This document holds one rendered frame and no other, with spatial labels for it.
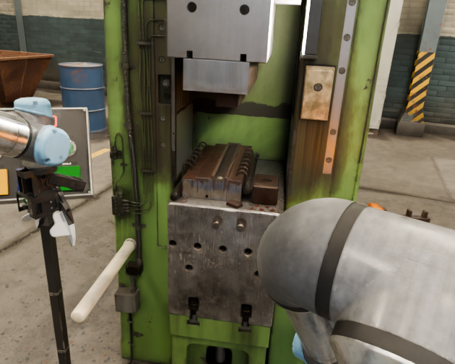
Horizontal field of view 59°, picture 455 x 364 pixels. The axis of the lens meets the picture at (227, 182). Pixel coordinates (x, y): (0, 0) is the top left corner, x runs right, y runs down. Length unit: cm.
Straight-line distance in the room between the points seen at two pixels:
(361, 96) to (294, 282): 107
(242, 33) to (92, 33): 765
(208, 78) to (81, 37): 779
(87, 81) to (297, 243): 542
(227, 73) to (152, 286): 96
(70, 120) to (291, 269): 106
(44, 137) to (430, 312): 66
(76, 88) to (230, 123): 414
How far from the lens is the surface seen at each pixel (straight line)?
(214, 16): 123
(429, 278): 35
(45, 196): 102
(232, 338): 157
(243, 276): 140
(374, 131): 660
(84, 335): 223
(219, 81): 123
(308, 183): 145
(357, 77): 139
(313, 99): 135
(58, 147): 81
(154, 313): 184
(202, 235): 134
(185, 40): 124
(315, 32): 132
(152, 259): 169
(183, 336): 162
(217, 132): 176
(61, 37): 928
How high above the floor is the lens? 146
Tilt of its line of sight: 21 degrees down
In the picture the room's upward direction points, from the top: 3 degrees clockwise
